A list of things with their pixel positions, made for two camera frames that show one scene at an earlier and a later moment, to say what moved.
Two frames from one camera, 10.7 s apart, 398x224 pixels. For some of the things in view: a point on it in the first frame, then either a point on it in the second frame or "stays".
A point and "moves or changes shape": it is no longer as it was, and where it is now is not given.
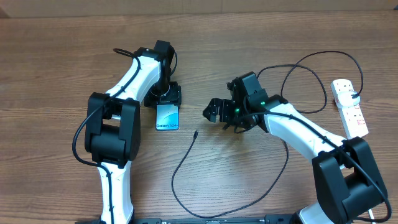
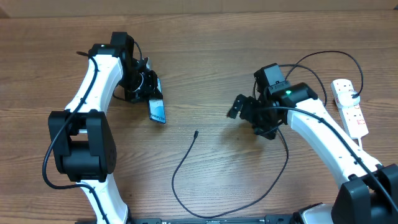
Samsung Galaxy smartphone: [167, 116] moves or changes shape
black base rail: [215, 219] stays
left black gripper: [175, 96] -> [150, 91]
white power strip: [351, 116] stays
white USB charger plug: [344, 98] stays
